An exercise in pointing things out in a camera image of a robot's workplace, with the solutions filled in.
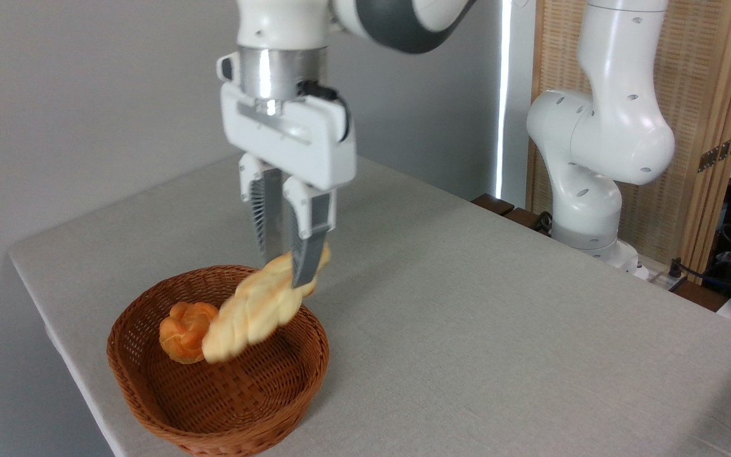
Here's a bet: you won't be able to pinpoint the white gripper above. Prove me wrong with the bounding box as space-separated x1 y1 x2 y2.
220 81 358 289

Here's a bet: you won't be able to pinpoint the long braided yellow bread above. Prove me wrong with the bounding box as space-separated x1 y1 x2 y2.
202 241 332 364

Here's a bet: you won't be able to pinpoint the round orange knotted bread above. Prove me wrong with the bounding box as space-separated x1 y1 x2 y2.
159 301 220 364

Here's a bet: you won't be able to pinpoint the brown wicker basket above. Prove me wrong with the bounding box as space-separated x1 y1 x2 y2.
107 265 330 457

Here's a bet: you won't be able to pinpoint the dark brown wooden board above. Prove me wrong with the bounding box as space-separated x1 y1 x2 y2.
471 194 553 237

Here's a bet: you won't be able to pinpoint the grey tablecloth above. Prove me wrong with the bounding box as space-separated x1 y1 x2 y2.
8 152 731 457

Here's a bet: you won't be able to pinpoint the brass screen hinge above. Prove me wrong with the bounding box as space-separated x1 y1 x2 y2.
697 135 731 173

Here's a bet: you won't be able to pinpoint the woven wooden folding screen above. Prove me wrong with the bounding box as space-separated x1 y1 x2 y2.
527 0 731 275

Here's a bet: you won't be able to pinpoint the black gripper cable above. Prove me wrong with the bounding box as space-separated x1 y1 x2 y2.
299 81 352 142

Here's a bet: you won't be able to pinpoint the black floor cables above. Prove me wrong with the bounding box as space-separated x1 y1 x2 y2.
667 219 731 302

